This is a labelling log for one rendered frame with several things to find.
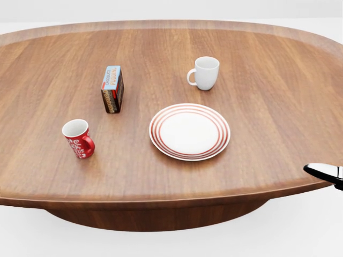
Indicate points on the white plate with red rings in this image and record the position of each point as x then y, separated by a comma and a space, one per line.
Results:
189, 132

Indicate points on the chocolate pudding box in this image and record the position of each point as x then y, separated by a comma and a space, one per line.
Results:
113, 92

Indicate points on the plain white mug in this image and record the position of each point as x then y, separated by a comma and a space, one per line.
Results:
205, 75

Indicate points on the red mug with white pattern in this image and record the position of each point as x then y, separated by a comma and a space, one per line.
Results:
79, 143

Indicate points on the round brown wooden table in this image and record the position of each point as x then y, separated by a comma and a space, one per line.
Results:
171, 112

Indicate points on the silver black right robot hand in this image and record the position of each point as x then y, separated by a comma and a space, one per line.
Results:
325, 173

